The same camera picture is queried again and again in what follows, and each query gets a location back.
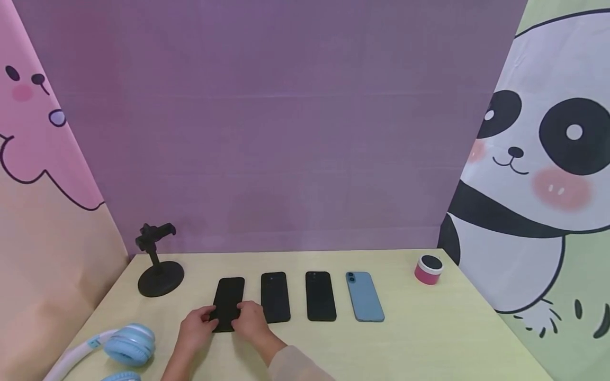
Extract person's right hand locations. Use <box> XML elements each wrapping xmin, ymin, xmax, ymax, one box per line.
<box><xmin>231</xmin><ymin>300</ymin><xmax>286</xmax><ymax>354</ymax></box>

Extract person's left hand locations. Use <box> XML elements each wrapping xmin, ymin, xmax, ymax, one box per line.
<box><xmin>177</xmin><ymin>305</ymin><xmax>221</xmax><ymax>358</ymax></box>

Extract black smartphone with plain back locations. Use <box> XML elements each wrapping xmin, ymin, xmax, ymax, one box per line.
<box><xmin>210</xmin><ymin>277</ymin><xmax>246</xmax><ymax>333</ymax></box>

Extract person's left forearm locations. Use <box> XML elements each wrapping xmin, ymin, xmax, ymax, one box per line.
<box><xmin>159</xmin><ymin>347</ymin><xmax>203</xmax><ymax>381</ymax></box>

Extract person's right forearm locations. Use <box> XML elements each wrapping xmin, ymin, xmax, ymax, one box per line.
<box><xmin>259</xmin><ymin>339</ymin><xmax>337</xmax><ymax>381</ymax></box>

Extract blue and white headphones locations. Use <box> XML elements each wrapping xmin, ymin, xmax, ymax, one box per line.
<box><xmin>43</xmin><ymin>323</ymin><xmax>157</xmax><ymax>381</ymax></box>

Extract black phone stand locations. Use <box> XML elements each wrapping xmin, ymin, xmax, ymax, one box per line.
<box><xmin>135</xmin><ymin>223</ymin><xmax>185</xmax><ymax>298</ymax></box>

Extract blue smartphone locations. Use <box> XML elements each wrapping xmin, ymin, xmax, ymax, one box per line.
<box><xmin>345</xmin><ymin>271</ymin><xmax>386</xmax><ymax>323</ymax></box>

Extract pink round speaker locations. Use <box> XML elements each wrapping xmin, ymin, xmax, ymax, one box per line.
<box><xmin>414</xmin><ymin>255</ymin><xmax>444</xmax><ymax>286</ymax></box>

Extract black smartphone with camera bump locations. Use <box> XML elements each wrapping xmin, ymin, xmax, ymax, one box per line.
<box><xmin>305</xmin><ymin>271</ymin><xmax>338</xmax><ymax>322</ymax></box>
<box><xmin>261</xmin><ymin>272</ymin><xmax>291</xmax><ymax>324</ymax></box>

